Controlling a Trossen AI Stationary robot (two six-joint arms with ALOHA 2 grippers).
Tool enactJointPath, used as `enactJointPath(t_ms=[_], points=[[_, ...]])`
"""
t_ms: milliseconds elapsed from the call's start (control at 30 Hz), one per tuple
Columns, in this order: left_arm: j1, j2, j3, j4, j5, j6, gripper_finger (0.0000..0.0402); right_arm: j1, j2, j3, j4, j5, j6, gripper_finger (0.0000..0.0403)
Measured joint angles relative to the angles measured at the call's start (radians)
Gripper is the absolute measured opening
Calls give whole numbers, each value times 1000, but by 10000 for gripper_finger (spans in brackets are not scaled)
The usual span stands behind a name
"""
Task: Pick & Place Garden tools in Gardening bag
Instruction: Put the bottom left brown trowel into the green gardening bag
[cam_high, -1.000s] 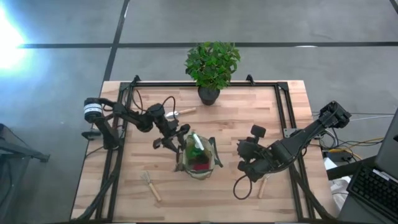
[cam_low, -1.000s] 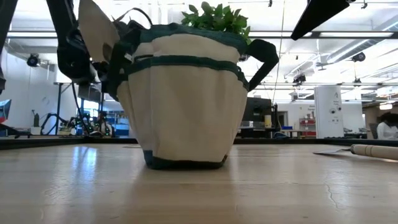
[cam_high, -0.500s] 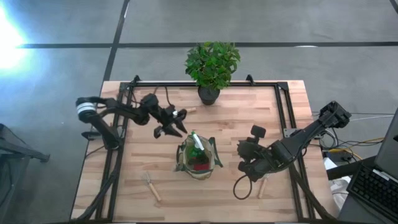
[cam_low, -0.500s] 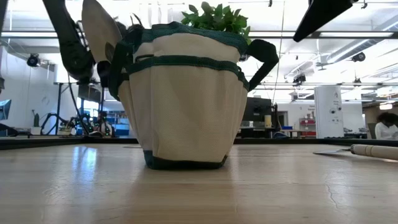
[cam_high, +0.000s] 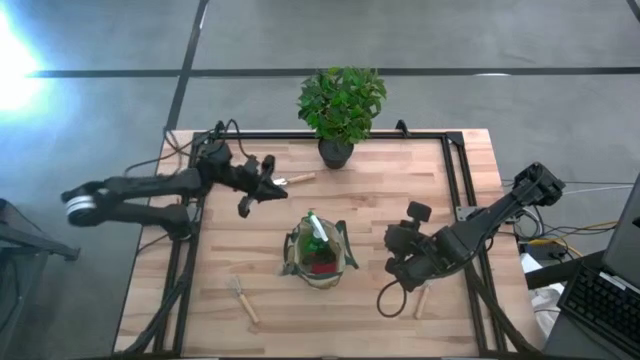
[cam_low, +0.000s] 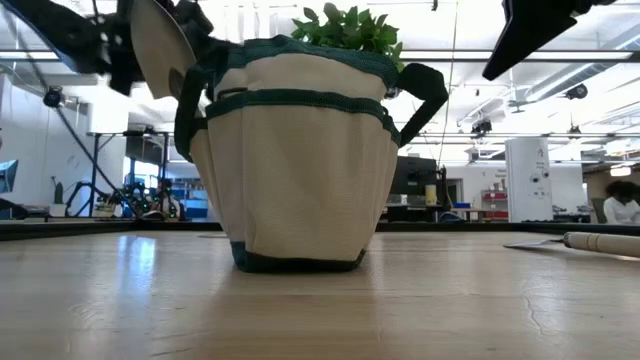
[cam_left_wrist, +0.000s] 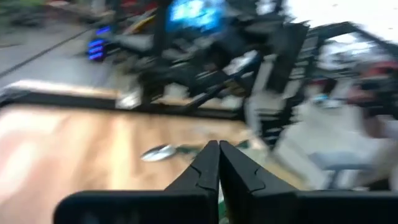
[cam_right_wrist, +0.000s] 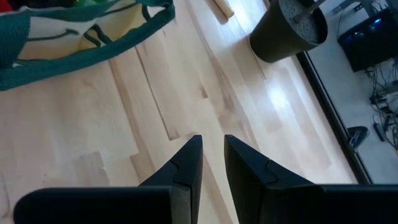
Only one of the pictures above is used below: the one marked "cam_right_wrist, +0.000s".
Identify green plant in black pot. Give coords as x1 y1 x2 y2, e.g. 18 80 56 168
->
249 0 329 63

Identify black computer blue lights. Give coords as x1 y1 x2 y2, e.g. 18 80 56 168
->
337 7 398 73

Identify beige canvas bag green trim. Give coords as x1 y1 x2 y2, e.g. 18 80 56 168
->
0 0 177 91

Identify black rounded device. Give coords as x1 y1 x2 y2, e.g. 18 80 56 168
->
347 126 371 147

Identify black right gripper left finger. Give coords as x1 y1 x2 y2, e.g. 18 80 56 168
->
14 134 203 224

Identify black metal table frame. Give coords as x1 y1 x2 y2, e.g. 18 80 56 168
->
297 51 373 185

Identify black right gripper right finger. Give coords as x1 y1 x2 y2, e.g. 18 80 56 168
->
224 134 398 224

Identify steel trowel wooden handle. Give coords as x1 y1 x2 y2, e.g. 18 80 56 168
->
213 0 234 19

